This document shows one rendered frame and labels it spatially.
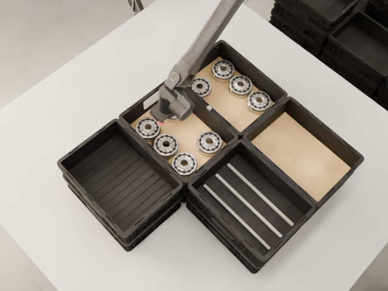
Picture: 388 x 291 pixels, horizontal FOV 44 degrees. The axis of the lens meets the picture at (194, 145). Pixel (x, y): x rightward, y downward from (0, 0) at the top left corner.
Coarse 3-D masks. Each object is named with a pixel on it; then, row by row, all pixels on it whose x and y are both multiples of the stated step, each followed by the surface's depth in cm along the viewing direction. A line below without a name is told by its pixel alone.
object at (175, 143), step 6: (156, 138) 196; (162, 138) 196; (168, 138) 196; (174, 138) 196; (156, 144) 195; (174, 144) 195; (156, 150) 193; (162, 150) 193; (168, 150) 194; (174, 150) 194
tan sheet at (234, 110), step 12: (216, 60) 219; (204, 72) 216; (216, 84) 213; (228, 84) 214; (252, 84) 214; (216, 96) 210; (228, 96) 211; (216, 108) 208; (228, 108) 208; (240, 108) 208; (228, 120) 205; (240, 120) 205; (252, 120) 206
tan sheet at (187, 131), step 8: (136, 120) 203; (184, 120) 204; (192, 120) 204; (200, 120) 204; (168, 128) 202; (176, 128) 202; (184, 128) 202; (192, 128) 202; (200, 128) 203; (208, 128) 203; (176, 136) 200; (184, 136) 200; (192, 136) 201; (152, 144) 198; (184, 144) 199; (192, 144) 199; (224, 144) 200; (192, 152) 197; (168, 160) 195; (200, 160) 196
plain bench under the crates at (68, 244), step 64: (192, 0) 253; (128, 64) 232; (256, 64) 236; (320, 64) 238; (0, 128) 212; (64, 128) 214; (384, 128) 223; (0, 192) 199; (64, 192) 200; (384, 192) 208; (64, 256) 188; (128, 256) 189; (192, 256) 191; (320, 256) 193
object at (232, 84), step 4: (236, 76) 212; (240, 76) 212; (244, 76) 212; (232, 80) 211; (236, 80) 211; (244, 80) 211; (248, 80) 211; (232, 84) 210; (248, 84) 210; (232, 88) 209; (236, 88) 209; (244, 88) 209; (248, 88) 210; (236, 92) 208; (240, 92) 209; (244, 92) 208; (248, 92) 209
